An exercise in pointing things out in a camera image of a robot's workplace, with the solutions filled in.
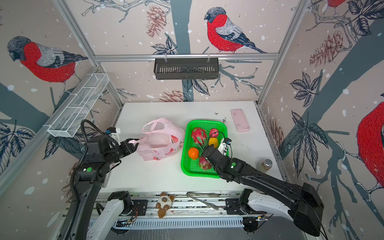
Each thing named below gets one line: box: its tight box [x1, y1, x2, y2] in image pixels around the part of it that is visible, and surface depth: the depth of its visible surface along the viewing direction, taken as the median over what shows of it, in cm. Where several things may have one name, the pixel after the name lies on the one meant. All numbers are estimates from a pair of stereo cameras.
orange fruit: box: [208, 137, 218, 148], surface depth 94 cm
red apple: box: [210, 128, 219, 138], surface depth 99 cm
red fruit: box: [191, 127, 209, 145], surface depth 94 cm
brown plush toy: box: [155, 191, 175, 219], surface depth 74 cm
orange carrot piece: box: [188, 147, 199, 160], surface depth 88 cm
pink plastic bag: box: [128, 117, 185, 162], surface depth 85 cm
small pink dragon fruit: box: [199, 156, 212, 170], surface depth 83 cm
